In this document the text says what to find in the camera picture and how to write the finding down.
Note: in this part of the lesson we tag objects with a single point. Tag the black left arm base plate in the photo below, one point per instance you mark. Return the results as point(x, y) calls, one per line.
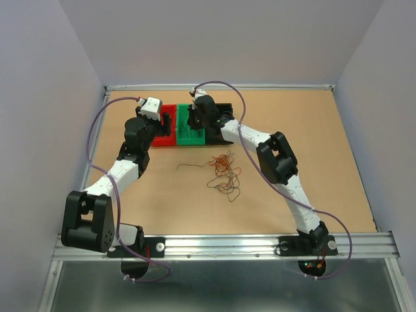
point(147, 246)

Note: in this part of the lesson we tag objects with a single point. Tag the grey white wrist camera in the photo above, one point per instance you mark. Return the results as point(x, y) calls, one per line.
point(150, 108)
point(194, 93)

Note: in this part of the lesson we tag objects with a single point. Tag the red plastic bin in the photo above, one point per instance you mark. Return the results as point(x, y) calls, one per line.
point(171, 140)

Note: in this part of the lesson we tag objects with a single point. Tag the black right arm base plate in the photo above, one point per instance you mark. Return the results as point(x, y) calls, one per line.
point(297, 246)

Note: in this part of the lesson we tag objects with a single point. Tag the black plastic bin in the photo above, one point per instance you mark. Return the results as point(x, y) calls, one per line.
point(217, 119)

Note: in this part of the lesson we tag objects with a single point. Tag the grey white right wrist camera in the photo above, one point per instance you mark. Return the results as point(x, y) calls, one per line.
point(194, 93)

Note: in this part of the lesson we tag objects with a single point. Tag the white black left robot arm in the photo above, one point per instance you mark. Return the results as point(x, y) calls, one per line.
point(88, 217)

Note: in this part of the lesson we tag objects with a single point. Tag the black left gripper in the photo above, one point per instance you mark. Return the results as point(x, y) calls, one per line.
point(164, 130)

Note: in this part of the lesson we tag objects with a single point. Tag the aluminium table edge frame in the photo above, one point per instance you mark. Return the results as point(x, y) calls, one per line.
point(176, 194)

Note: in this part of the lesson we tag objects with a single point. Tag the aluminium front mounting rail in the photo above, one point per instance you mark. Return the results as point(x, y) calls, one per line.
point(261, 247)

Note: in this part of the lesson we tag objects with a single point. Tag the grey white left wrist camera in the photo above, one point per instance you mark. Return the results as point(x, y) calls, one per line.
point(150, 108)

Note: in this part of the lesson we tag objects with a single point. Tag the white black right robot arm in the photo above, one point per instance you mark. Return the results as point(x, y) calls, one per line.
point(277, 164)

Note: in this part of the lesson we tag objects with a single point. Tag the green plastic bin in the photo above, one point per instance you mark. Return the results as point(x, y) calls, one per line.
point(184, 135)

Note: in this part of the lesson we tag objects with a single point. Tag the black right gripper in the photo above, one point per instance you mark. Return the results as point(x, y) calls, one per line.
point(194, 125)

